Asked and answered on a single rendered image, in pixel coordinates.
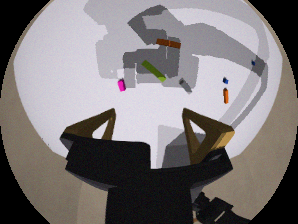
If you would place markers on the orange rod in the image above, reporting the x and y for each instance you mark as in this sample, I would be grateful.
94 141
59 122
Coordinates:
225 93
168 43

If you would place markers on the lime green rod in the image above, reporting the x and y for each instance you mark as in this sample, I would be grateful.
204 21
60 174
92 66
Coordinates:
154 71

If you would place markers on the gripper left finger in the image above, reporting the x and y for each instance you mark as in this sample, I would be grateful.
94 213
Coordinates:
85 128

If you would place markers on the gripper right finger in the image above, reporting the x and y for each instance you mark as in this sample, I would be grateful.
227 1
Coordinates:
217 136

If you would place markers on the grey rod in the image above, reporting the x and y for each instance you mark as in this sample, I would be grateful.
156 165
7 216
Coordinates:
185 87

